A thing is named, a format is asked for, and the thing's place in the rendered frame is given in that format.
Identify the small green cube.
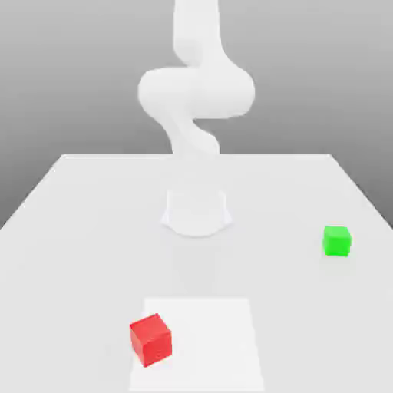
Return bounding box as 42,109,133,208
322,225,353,258

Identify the small red cube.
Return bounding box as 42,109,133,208
129,312,173,368

